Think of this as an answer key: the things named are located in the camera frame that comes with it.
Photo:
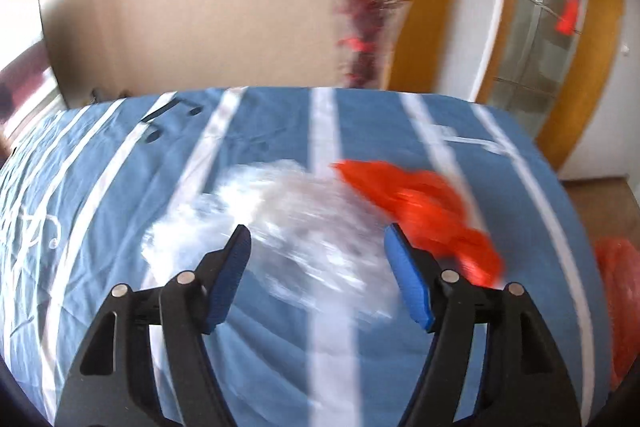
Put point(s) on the blue striped bedsheet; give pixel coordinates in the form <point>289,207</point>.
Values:
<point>100,207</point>

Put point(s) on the large red plastic bag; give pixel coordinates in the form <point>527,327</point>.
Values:
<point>430,207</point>

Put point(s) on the clear plastic bag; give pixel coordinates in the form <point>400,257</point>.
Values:
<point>300,217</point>

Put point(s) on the glass door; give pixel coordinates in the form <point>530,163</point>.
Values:
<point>535,57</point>

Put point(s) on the bin with orange liner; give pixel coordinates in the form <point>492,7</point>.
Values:
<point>620,297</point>

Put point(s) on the clear glass vase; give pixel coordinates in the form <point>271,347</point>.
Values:
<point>372,47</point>

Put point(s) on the wooden door frame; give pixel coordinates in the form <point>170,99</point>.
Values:
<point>600,82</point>

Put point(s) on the dark flat television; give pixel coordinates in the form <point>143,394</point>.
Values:
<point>30,72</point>

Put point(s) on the square red paper decoration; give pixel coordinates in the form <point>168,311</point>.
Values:
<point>569,14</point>

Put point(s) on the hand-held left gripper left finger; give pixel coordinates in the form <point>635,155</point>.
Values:
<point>227,277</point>

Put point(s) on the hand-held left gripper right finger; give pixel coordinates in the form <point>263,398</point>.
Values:
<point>407,277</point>

